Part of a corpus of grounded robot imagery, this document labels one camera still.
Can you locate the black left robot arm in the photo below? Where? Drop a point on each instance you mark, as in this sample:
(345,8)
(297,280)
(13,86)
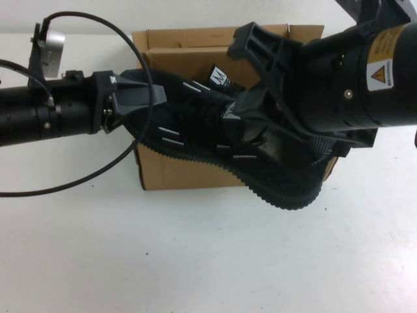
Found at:
(26,114)

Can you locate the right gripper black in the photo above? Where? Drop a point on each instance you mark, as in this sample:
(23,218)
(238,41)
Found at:
(325,84)

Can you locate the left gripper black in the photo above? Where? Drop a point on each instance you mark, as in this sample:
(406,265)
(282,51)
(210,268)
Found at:
(102,104)

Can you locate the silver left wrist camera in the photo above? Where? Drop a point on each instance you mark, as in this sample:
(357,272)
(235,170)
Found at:
(52,49)

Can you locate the brown cardboard shoe box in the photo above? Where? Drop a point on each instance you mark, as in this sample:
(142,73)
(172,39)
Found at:
(182,169)

